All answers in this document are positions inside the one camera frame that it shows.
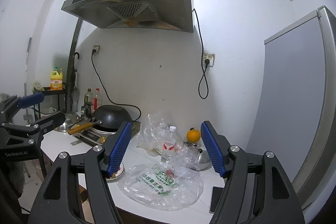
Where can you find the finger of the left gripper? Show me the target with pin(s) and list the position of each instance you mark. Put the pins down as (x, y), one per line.
(44, 125)
(13, 104)

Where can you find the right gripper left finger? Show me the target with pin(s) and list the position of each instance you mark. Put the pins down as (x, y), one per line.
(58, 199)

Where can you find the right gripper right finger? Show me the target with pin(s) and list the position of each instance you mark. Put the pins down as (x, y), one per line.
(273, 198)

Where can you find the steel bowl far left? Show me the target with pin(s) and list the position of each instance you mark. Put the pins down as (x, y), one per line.
(4, 97)

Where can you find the black metal rack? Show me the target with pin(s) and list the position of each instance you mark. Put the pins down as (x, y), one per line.
(55, 100)

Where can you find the stainless steel pot lid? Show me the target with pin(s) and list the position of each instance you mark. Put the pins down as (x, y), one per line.
(71, 119)

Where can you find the black phone on counter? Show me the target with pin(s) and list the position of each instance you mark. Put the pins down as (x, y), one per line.
(216, 195)

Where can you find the yellow detergent bottle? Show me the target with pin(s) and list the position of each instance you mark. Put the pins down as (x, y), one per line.
(56, 79)

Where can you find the white round plate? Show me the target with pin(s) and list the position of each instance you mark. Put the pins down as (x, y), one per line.
(118, 174)

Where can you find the steel induction cooker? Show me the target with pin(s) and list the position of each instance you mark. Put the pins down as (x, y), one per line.
(92, 136)

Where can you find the dark oil bottle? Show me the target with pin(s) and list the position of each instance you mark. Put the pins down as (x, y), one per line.
(88, 101)

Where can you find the brass round knob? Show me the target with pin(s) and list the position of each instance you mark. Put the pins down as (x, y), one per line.
(102, 139)

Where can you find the red label sauce bottle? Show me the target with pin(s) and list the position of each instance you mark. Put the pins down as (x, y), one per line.
(96, 100)

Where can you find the black hook on pipe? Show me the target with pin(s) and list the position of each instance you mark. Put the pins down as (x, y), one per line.
(75, 60)

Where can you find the steel kettle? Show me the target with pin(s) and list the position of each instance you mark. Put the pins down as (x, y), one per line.
(199, 158)

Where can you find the small clear plastic bag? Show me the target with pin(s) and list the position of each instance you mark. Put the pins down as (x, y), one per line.
(188, 157)

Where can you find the printed clear plastic bag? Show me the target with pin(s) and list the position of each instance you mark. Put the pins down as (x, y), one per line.
(161, 186)

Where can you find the grey refrigerator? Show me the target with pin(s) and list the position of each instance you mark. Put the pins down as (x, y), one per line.
(296, 113)

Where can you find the orange with green leaf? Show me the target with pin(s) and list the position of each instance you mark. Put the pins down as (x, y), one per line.
(193, 135)

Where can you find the clear plastic water bottle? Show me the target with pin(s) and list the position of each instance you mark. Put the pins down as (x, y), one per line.
(169, 144)

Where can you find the crumpled clear plastic bag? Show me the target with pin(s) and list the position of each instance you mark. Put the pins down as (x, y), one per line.
(156, 128)

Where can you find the dark vertical pipe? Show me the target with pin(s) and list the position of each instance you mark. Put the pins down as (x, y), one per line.
(70, 79)

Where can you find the steel range hood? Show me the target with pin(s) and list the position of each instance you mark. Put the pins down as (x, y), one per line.
(176, 15)

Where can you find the black wok wooden handle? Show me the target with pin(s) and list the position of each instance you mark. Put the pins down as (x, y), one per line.
(107, 118)

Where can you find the white wall socket left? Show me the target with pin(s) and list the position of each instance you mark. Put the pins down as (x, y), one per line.
(96, 49)

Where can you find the white wall socket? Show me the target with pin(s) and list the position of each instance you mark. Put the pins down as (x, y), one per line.
(208, 60)
(96, 49)

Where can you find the white wall socket right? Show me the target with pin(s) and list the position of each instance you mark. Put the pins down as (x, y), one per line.
(208, 60)

